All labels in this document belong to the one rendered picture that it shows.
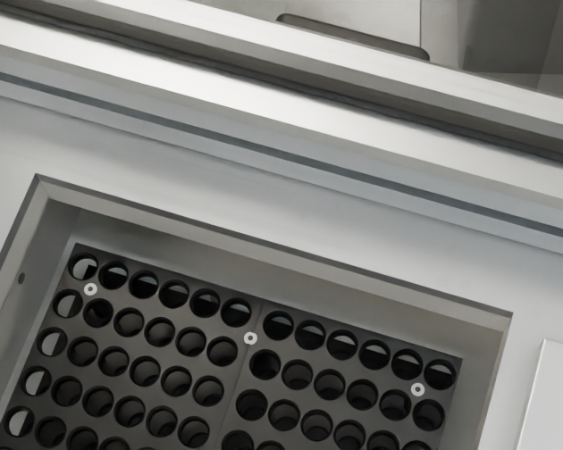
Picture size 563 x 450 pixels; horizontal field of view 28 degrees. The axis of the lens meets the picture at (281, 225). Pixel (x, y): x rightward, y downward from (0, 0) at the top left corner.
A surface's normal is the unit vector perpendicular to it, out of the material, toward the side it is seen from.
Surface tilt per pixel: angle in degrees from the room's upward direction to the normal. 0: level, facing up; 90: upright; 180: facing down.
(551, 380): 0
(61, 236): 90
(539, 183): 0
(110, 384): 0
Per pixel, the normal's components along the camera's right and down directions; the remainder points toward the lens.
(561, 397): -0.04, -0.37
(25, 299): 0.95, 0.28
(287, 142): -0.31, 0.89
